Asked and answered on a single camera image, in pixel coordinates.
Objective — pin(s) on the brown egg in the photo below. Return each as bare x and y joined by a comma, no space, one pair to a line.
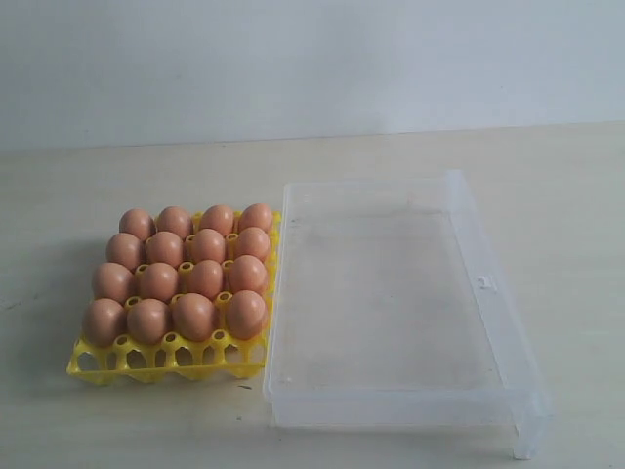
137,222
176,220
253,241
258,215
158,281
103,321
246,314
208,244
219,218
127,250
248,273
206,278
149,320
165,247
113,281
195,317

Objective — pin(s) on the clear plastic container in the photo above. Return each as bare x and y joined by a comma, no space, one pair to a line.
390,311

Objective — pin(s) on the yellow plastic egg tray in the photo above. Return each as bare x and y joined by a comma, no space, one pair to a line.
221,352

